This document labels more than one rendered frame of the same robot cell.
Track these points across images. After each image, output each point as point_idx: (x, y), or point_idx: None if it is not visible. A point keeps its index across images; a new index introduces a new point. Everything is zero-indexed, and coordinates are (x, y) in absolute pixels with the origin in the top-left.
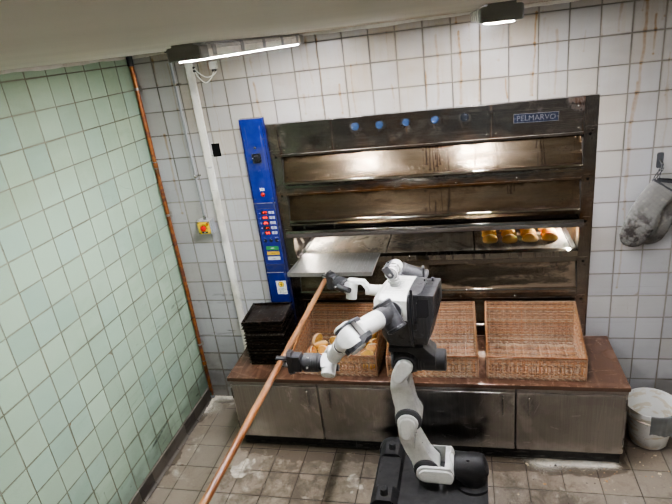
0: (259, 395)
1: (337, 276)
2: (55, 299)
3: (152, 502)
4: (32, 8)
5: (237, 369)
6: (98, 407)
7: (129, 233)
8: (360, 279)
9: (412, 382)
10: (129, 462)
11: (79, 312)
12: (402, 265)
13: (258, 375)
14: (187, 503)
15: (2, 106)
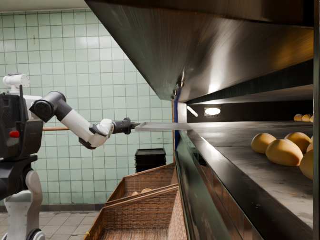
0: None
1: (122, 121)
2: (80, 96)
3: (94, 213)
4: None
5: (135, 178)
6: (85, 150)
7: (137, 87)
8: (105, 121)
9: (21, 211)
10: (94, 187)
11: (91, 107)
12: (19, 79)
13: (125, 184)
14: (88, 223)
15: (83, 20)
